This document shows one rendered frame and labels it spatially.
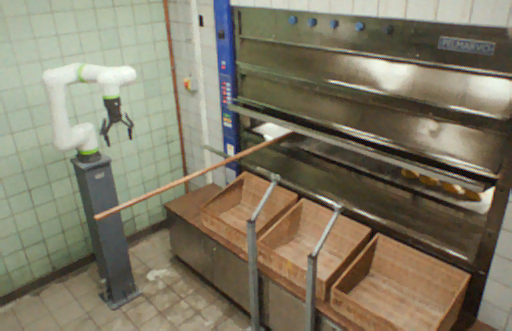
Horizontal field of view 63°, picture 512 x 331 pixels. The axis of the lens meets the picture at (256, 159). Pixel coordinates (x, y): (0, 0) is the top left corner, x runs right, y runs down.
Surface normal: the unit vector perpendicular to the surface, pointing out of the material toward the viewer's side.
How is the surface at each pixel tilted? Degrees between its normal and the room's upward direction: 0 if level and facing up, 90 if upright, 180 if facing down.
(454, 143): 70
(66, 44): 90
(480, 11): 90
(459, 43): 90
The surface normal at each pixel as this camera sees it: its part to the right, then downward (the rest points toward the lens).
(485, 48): -0.72, 0.32
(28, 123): 0.69, 0.29
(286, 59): -0.69, -0.01
